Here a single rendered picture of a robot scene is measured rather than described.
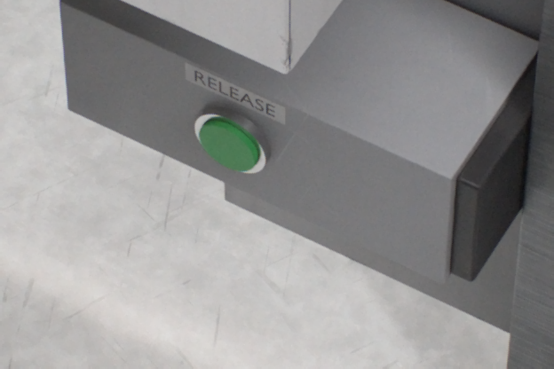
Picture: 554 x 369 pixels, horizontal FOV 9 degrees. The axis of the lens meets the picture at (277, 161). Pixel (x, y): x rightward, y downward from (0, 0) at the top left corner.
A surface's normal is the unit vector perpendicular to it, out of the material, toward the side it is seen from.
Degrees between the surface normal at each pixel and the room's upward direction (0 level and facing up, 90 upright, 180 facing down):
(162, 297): 0
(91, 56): 90
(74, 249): 0
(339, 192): 90
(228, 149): 90
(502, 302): 90
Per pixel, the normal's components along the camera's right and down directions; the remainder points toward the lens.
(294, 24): 0.87, 0.40
